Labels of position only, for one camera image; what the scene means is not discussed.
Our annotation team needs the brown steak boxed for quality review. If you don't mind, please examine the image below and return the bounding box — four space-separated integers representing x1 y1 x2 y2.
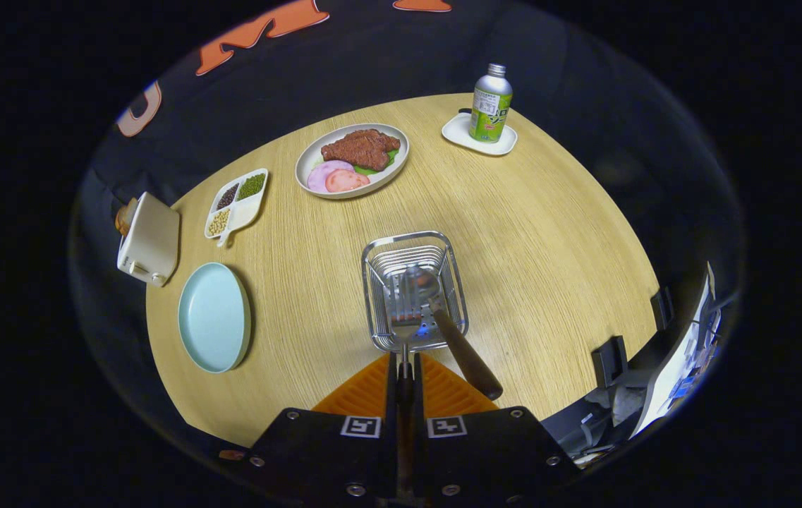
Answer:
321 129 401 171

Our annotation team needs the white toaster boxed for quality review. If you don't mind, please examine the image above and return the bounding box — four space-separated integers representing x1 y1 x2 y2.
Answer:
117 192 181 286

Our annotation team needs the black table clamp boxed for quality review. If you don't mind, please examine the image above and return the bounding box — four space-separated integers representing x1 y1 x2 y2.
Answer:
651 286 674 329
593 337 628 387

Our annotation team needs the metal spoon with wooden handle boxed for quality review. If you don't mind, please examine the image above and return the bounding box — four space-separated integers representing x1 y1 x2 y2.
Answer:
404 265 504 401

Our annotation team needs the reddish pink ham slice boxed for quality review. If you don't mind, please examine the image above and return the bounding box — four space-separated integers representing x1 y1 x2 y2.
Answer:
324 169 371 193

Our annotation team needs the green and silver bottle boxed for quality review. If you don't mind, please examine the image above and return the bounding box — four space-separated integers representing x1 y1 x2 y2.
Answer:
469 63 514 143

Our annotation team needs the white divided dish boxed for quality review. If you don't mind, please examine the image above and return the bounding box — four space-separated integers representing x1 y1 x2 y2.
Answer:
204 168 269 248

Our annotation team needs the green lettuce leaf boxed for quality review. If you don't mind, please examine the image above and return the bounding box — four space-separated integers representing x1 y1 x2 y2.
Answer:
355 150 399 176

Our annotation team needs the beige round plate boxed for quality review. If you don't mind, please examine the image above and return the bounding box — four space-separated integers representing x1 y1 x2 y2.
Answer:
295 123 410 200

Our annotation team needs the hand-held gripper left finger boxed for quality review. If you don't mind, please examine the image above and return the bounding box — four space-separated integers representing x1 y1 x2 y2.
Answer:
242 353 401 503

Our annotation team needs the light blue plate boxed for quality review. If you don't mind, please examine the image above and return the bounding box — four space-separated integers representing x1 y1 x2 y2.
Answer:
178 262 252 373

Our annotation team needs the metal fork with wooden handle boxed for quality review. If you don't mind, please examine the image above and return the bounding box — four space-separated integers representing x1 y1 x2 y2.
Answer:
390 272 421 495

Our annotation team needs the metal wire basket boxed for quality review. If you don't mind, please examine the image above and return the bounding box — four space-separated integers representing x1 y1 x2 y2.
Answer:
362 231 470 353

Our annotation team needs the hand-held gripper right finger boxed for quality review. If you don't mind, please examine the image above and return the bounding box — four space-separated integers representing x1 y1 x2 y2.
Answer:
412 353 583 503

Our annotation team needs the brown bread slice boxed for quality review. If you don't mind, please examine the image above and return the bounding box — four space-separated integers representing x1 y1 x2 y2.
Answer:
115 198 139 236

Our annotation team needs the pale pink ham slice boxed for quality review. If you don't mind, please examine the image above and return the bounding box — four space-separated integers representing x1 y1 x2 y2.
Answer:
308 160 354 193

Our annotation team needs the white square coaster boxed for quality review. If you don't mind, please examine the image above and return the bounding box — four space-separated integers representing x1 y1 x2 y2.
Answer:
442 111 518 157

